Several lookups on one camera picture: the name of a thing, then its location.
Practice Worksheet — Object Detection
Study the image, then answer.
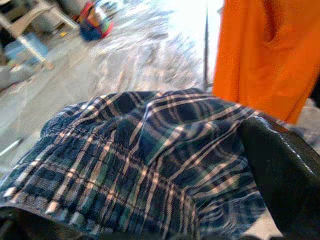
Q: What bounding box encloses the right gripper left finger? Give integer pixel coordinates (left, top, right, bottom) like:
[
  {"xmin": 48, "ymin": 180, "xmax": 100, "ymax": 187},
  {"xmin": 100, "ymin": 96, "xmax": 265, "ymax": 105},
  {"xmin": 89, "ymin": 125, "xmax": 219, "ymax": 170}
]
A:
[{"xmin": 0, "ymin": 206, "xmax": 102, "ymax": 240}]

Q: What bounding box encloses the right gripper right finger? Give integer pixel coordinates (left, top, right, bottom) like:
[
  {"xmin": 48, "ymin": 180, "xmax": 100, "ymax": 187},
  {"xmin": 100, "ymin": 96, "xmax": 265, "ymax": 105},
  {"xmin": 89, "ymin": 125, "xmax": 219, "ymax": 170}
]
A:
[{"xmin": 238, "ymin": 116, "xmax": 320, "ymax": 240}]

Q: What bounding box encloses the blue plaid shirt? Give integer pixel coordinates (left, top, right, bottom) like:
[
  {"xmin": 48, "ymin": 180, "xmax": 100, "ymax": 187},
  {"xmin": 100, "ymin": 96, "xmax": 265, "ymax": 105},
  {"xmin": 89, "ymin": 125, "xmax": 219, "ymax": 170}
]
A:
[{"xmin": 0, "ymin": 87, "xmax": 288, "ymax": 240}]

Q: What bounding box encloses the orange garment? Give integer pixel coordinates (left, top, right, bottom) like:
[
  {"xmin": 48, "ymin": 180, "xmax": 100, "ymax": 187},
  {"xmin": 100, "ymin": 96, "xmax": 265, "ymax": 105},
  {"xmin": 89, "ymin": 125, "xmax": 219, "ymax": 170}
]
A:
[{"xmin": 211, "ymin": 0, "xmax": 320, "ymax": 125}]

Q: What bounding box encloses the black metal drying rack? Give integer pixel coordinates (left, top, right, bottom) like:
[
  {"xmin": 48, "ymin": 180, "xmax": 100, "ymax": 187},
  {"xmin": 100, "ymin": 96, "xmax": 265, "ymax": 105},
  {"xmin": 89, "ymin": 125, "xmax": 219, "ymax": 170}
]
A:
[{"xmin": 202, "ymin": 6, "xmax": 211, "ymax": 91}]

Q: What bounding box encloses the pale blue plastic box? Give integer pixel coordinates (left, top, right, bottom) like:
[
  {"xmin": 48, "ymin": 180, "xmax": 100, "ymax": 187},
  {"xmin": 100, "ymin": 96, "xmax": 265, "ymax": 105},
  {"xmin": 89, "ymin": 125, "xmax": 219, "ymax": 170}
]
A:
[{"xmin": 4, "ymin": 31, "xmax": 50, "ymax": 66}]

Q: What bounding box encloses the red and blue bag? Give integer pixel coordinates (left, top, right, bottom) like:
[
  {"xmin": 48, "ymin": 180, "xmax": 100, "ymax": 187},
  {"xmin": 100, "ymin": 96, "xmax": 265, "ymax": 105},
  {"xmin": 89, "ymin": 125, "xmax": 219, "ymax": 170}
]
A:
[{"xmin": 78, "ymin": 0, "xmax": 115, "ymax": 42}]

